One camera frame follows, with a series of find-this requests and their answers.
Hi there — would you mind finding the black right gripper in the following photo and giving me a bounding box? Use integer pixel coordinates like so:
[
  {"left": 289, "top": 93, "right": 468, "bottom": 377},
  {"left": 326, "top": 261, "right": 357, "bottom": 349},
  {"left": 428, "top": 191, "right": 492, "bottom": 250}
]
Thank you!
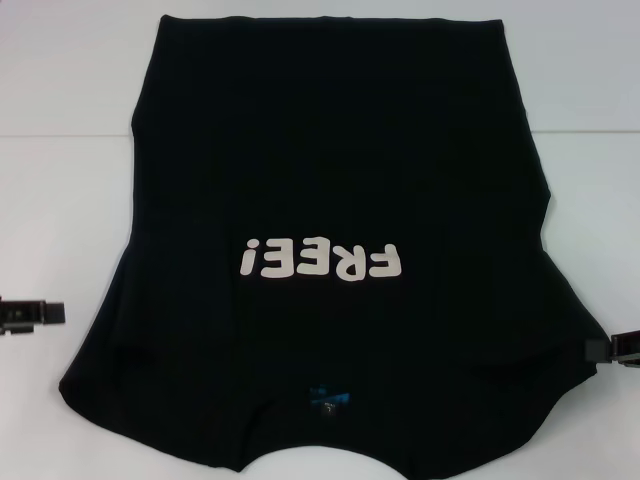
[{"left": 584, "top": 328, "right": 640, "bottom": 369}]

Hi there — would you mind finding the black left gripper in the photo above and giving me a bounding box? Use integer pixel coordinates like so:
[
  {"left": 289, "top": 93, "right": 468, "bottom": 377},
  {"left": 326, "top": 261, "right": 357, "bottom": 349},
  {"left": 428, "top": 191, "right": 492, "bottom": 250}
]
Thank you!
[{"left": 0, "top": 297, "right": 67, "bottom": 336}]

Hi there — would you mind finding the black shirt with FREE print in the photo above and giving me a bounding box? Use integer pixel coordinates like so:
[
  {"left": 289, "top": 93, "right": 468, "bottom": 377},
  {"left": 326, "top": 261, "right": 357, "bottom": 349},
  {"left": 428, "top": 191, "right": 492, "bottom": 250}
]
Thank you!
[{"left": 57, "top": 13, "right": 617, "bottom": 480}]

